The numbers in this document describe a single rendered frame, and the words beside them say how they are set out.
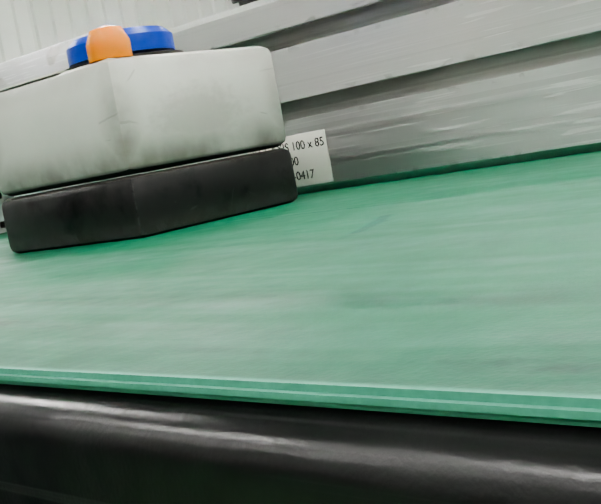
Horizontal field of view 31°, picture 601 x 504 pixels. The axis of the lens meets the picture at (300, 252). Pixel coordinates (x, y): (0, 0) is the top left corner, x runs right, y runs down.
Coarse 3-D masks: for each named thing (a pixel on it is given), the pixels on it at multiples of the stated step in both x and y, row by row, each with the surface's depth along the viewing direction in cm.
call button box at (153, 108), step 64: (128, 64) 36; (192, 64) 38; (256, 64) 40; (0, 128) 40; (64, 128) 37; (128, 128) 36; (192, 128) 38; (256, 128) 40; (64, 192) 38; (128, 192) 36; (192, 192) 38; (256, 192) 40
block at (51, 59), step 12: (48, 48) 57; (60, 48) 56; (12, 60) 59; (24, 60) 58; (36, 60) 58; (48, 60) 57; (60, 60) 56; (0, 72) 60; (12, 72) 59; (24, 72) 59; (36, 72) 58; (48, 72) 57; (0, 84) 60; (12, 84) 60; (36, 192) 60
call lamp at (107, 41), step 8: (96, 32) 36; (104, 32) 36; (112, 32) 36; (120, 32) 36; (88, 40) 36; (96, 40) 36; (104, 40) 36; (112, 40) 36; (120, 40) 36; (128, 40) 36; (88, 48) 36; (96, 48) 36; (104, 48) 36; (112, 48) 36; (120, 48) 36; (128, 48) 36; (88, 56) 36; (96, 56) 36; (104, 56) 36; (112, 56) 36; (120, 56) 36; (128, 56) 36
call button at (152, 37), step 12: (84, 36) 39; (132, 36) 39; (144, 36) 39; (156, 36) 40; (168, 36) 40; (72, 48) 40; (84, 48) 39; (132, 48) 39; (144, 48) 39; (156, 48) 40; (168, 48) 40; (72, 60) 40; (84, 60) 39
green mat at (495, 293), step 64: (320, 192) 46; (384, 192) 37; (448, 192) 31; (512, 192) 26; (576, 192) 23; (0, 256) 42; (64, 256) 34; (128, 256) 29; (192, 256) 25; (256, 256) 22; (320, 256) 20; (384, 256) 18; (448, 256) 16; (512, 256) 15; (576, 256) 14; (0, 320) 19; (64, 320) 17; (128, 320) 16; (192, 320) 15; (256, 320) 14; (320, 320) 13; (384, 320) 12; (448, 320) 11; (512, 320) 11; (576, 320) 10; (64, 384) 12; (128, 384) 11; (192, 384) 11; (256, 384) 10; (320, 384) 9; (384, 384) 9; (448, 384) 8; (512, 384) 8; (576, 384) 8
